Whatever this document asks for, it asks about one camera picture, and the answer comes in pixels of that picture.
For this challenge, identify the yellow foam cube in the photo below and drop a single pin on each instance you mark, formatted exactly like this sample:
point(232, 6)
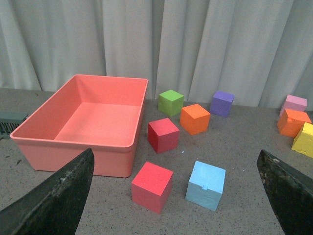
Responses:
point(303, 142)

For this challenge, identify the purple foam cube rear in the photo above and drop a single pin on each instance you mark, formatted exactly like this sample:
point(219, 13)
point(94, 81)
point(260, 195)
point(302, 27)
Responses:
point(221, 103)

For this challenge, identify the orange foam cube right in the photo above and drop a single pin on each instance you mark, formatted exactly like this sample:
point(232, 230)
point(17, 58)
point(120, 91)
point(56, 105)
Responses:
point(291, 121)

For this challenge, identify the red foam cube front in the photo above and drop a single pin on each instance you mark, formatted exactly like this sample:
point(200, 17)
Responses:
point(151, 187)

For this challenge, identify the pink plastic bin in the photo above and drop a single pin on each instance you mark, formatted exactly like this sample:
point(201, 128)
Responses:
point(102, 113)

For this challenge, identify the white curtain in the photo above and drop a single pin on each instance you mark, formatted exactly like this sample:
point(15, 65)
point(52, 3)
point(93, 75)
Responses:
point(258, 50)

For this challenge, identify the light blue foam cube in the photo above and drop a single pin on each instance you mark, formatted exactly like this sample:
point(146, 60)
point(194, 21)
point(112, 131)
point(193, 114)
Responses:
point(206, 185)

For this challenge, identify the pink foam cube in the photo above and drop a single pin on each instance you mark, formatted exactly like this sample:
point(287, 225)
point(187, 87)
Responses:
point(294, 103)

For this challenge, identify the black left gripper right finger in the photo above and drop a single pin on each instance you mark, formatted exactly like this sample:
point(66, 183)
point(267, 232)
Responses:
point(290, 194)

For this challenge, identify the green foam cube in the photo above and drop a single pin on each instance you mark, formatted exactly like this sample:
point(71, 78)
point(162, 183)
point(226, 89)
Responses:
point(170, 102)

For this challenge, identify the grey plastic basket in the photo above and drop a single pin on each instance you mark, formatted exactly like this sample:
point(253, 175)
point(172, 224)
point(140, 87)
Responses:
point(9, 121)

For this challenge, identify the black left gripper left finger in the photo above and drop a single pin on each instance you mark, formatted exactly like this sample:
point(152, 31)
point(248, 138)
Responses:
point(55, 206)

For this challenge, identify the orange foam cube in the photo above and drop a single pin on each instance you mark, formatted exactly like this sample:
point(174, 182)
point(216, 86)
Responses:
point(291, 121)
point(194, 119)

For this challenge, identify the orange foam cube left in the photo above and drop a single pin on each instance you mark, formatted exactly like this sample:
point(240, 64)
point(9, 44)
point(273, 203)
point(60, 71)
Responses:
point(194, 119)

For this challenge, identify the dark red foam cube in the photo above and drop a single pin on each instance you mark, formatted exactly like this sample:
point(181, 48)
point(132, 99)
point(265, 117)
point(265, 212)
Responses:
point(163, 135)

